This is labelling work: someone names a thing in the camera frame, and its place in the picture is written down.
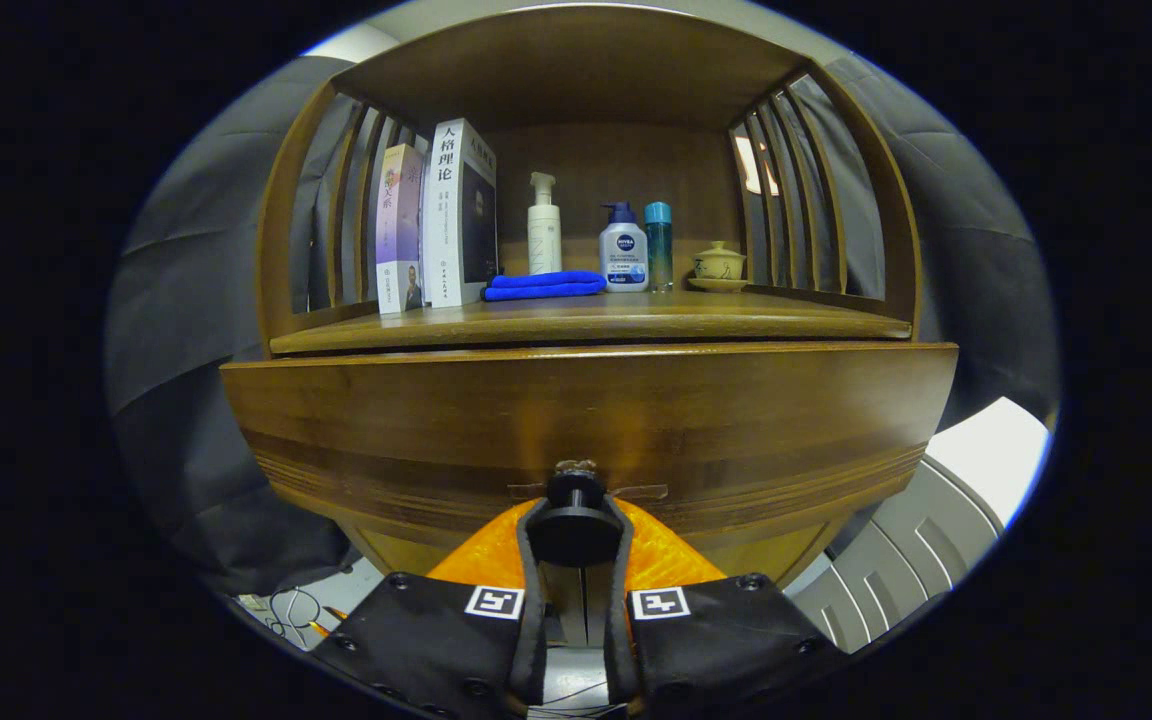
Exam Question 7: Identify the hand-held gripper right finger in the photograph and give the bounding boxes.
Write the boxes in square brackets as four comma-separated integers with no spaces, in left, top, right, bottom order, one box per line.
[604,497,847,719]

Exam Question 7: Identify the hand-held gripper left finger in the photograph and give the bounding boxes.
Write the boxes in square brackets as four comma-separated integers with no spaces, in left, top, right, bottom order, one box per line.
[311,497,549,719]

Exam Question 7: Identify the black drawer knob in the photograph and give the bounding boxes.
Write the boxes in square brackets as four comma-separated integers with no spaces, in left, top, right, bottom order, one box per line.
[524,470,627,569]

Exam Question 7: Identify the brown wooden drawer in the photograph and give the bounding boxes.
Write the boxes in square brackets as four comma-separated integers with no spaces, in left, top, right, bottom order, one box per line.
[219,342,960,591]

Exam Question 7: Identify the wooden cabinet door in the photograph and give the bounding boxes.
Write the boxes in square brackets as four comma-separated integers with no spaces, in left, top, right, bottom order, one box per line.
[341,518,497,581]
[706,520,852,589]

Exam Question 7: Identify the wooden countertop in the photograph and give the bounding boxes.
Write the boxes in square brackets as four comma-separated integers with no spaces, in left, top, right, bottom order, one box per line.
[269,290,914,356]

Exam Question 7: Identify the brown wooden cabinet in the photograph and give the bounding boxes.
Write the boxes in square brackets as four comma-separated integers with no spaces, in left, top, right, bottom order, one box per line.
[219,5,960,646]

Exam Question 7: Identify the blue folded cloth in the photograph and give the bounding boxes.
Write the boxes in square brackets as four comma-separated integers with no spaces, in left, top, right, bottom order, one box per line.
[484,270,608,302]

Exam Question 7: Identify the white bottle blue cap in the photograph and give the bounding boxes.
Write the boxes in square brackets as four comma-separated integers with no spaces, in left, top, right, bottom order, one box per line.
[599,202,650,293]

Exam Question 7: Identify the beige lidded teacup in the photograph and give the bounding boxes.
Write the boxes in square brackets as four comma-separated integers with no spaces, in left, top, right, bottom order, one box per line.
[688,241,749,293]

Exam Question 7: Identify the teal slim bottle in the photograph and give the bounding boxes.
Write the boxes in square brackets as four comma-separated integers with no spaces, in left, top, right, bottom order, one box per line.
[644,201,675,293]

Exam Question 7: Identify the white pump bottle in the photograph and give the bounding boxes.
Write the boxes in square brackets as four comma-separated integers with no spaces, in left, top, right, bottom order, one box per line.
[527,171,564,276]

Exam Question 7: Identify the white thick book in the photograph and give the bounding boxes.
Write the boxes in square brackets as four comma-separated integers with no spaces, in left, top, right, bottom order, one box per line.
[422,118,499,309]

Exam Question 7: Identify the purple book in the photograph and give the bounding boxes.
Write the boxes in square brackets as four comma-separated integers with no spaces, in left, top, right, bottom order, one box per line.
[375,143,427,317]

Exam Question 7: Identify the black floor cables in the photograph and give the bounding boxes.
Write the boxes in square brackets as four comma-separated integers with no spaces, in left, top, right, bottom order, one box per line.
[264,586,339,643]

